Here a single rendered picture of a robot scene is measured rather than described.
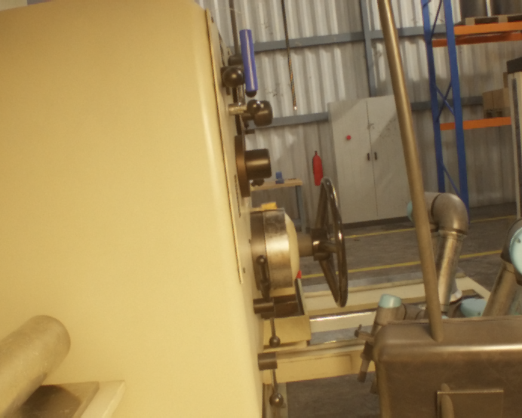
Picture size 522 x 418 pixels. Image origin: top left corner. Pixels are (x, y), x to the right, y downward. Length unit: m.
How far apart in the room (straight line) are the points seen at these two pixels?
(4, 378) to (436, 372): 0.64
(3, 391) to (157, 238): 0.35
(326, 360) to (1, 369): 1.56
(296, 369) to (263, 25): 7.43
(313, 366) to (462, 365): 1.42
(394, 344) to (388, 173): 7.67
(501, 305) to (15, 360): 1.11
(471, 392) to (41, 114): 0.85
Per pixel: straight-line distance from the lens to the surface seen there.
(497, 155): 9.68
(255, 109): 1.07
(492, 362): 0.81
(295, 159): 8.82
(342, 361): 2.19
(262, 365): 1.13
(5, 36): 1.00
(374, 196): 8.41
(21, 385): 0.85
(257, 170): 1.13
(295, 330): 1.93
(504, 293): 1.39
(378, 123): 8.38
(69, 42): 0.95
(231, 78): 0.88
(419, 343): 0.80
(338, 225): 1.27
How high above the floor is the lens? 1.61
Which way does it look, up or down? 7 degrees down
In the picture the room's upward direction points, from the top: 7 degrees counter-clockwise
